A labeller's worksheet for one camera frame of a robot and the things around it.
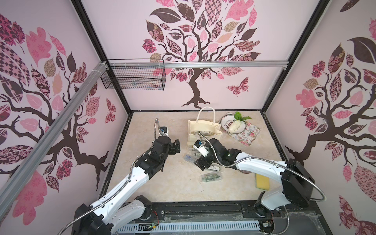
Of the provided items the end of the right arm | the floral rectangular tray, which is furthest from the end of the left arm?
the floral rectangular tray

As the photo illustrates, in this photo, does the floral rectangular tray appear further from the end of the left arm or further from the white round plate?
the end of the left arm

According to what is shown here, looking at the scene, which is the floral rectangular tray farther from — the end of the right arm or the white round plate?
the end of the right arm

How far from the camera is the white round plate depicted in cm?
108

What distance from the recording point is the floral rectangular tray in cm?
103

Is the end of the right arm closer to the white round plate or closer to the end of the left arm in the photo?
the end of the left arm
